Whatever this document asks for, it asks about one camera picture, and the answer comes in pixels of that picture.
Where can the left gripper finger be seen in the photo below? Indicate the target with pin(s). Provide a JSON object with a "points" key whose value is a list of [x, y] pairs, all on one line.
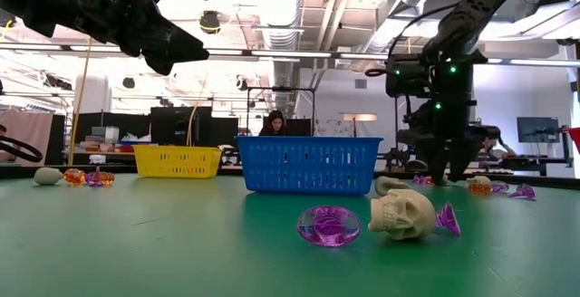
{"points": [[167, 43], [161, 68]]}

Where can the black partition panel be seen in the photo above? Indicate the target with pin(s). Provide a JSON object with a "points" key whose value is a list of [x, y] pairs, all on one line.
{"points": [[224, 138], [113, 127], [176, 125]]}

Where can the green table mat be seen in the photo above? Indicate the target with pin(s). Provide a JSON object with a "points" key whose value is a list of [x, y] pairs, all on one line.
{"points": [[136, 242]]}

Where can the purple translucent witch hat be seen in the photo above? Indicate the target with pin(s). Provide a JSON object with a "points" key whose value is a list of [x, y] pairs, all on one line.
{"points": [[447, 221], [418, 179], [328, 227], [499, 187], [524, 193], [95, 179]]}

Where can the lit wall panel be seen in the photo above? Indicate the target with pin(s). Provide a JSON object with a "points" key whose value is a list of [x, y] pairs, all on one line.
{"points": [[359, 117]]}

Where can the wall television screen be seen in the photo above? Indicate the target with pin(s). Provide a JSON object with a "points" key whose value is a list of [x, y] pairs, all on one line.
{"points": [[538, 129]]}

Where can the person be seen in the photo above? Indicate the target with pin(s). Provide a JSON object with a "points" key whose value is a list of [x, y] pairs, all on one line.
{"points": [[491, 148], [274, 122]]}

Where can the dark workstation desk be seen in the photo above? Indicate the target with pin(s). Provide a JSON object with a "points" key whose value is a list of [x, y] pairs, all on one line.
{"points": [[530, 162]]}

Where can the grey wall vent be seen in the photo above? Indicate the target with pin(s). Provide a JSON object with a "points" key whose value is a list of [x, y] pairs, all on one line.
{"points": [[360, 83]]}

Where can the white pillar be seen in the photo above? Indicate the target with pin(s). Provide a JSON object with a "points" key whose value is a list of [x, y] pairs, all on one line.
{"points": [[93, 98]]}

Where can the orange translucent pumpkin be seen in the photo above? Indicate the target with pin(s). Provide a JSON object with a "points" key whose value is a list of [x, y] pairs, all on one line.
{"points": [[109, 179], [74, 177], [479, 189]]}

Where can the white storage box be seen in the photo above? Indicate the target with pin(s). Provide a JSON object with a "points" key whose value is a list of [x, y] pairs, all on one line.
{"points": [[105, 134]]}

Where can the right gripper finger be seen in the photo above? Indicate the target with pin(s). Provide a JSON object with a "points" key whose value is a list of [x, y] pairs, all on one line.
{"points": [[460, 159], [437, 163]]}

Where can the yellow plastic basket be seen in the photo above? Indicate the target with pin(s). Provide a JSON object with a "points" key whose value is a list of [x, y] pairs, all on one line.
{"points": [[176, 161]]}

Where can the small brown piece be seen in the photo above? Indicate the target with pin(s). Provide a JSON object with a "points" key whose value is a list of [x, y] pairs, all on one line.
{"points": [[428, 180]]}

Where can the black ceiling spotlight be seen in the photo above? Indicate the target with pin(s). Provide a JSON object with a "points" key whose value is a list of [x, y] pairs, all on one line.
{"points": [[209, 22]]}

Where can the red plastic basket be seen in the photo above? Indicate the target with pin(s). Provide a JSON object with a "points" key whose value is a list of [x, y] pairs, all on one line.
{"points": [[574, 136]]}

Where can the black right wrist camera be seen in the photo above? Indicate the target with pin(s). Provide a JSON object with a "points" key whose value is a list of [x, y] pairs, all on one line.
{"points": [[408, 77]]}

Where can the blue plastic basket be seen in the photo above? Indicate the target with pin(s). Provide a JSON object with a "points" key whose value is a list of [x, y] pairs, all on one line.
{"points": [[308, 165]]}

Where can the long ceiling light tube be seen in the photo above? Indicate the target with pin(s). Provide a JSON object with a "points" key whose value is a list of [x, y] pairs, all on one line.
{"points": [[291, 54], [226, 52], [362, 56]]}

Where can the small white device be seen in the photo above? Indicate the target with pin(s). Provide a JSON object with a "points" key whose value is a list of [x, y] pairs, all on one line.
{"points": [[98, 159]]}

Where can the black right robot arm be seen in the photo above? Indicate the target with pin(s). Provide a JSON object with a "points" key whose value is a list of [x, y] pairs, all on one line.
{"points": [[476, 12]]}

